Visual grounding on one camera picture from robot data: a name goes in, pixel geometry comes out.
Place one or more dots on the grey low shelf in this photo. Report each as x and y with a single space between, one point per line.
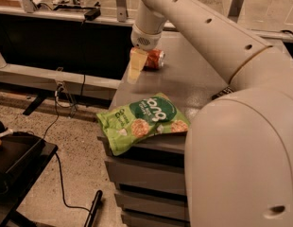
76 84

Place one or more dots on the grey metal bracket middle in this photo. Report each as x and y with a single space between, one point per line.
121 10

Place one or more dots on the black power adapter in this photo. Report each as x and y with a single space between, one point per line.
92 14

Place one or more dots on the black side table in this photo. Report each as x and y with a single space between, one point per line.
23 158

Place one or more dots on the grey metal bracket right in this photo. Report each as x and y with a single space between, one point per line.
235 8

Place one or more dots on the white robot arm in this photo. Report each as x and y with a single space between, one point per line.
239 148

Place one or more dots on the green rice chips bag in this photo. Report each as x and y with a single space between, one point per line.
129 124

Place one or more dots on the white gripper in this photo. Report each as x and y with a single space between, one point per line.
145 40

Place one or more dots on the orange soda can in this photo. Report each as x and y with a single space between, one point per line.
155 59

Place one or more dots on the black table leg foot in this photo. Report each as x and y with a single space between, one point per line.
94 208

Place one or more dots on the grey drawer cabinet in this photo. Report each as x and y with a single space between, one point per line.
149 178

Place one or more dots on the black snack bar wrapper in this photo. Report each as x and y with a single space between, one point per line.
225 91

